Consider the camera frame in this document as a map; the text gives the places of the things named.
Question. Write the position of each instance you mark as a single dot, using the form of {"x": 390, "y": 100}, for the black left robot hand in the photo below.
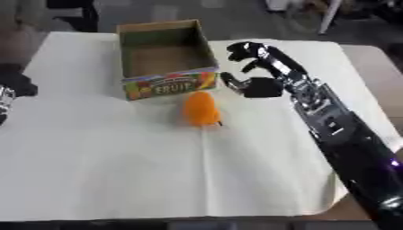
{"x": 16, "y": 84}

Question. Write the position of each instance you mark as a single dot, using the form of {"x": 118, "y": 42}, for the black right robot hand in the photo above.
{"x": 265, "y": 85}

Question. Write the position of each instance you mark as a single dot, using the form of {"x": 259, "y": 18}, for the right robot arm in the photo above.
{"x": 346, "y": 134}

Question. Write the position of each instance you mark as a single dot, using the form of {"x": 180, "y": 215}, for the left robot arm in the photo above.
{"x": 4, "y": 103}

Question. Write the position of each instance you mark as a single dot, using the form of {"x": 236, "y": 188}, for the tan cardboard box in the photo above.
{"x": 165, "y": 60}

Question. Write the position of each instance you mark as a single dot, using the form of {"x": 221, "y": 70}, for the orange toy fruit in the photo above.
{"x": 201, "y": 109}

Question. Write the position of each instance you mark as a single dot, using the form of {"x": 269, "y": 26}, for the black chair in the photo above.
{"x": 73, "y": 13}

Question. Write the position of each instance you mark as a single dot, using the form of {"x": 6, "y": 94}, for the white pole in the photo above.
{"x": 329, "y": 16}

